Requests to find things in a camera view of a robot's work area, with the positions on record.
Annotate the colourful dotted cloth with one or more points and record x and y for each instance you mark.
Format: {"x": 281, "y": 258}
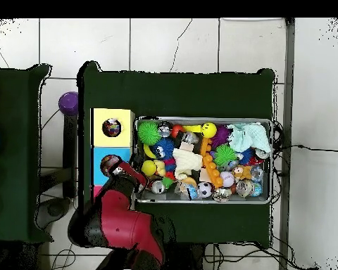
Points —
{"x": 111, "y": 128}

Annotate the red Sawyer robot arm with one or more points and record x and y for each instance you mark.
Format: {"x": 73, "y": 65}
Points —
{"x": 124, "y": 225}

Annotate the wooden box with three holes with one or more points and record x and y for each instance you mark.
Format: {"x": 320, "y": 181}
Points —
{"x": 126, "y": 121}

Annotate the plain yellow ball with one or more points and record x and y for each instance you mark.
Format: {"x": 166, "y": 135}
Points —
{"x": 148, "y": 168}

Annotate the blue spiky rubber ball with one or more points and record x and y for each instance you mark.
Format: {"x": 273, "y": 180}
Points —
{"x": 164, "y": 148}

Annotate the green spiky rubber ball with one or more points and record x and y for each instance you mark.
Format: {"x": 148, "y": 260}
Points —
{"x": 226, "y": 155}
{"x": 149, "y": 133}

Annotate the cream fluffy cloth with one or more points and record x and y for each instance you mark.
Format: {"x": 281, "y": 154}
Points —
{"x": 187, "y": 162}

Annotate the black and white soccer ball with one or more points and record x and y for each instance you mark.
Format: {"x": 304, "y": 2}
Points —
{"x": 205, "y": 189}

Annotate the orange plastic block toy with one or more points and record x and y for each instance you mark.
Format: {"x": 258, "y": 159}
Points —
{"x": 212, "y": 170}

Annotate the dark green table cloth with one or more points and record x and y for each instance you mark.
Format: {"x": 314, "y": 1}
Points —
{"x": 14, "y": 98}
{"x": 171, "y": 95}

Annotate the yellow smiley face ball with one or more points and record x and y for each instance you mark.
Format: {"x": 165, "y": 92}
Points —
{"x": 209, "y": 130}

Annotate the white baseball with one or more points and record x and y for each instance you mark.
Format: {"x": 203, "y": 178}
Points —
{"x": 227, "y": 179}

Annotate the purple round lid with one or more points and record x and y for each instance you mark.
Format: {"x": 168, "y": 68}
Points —
{"x": 69, "y": 102}

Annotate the mint green knitted cloth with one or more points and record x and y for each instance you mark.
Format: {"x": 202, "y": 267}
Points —
{"x": 249, "y": 137}

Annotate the grey metal rail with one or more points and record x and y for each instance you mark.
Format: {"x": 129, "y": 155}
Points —
{"x": 288, "y": 56}

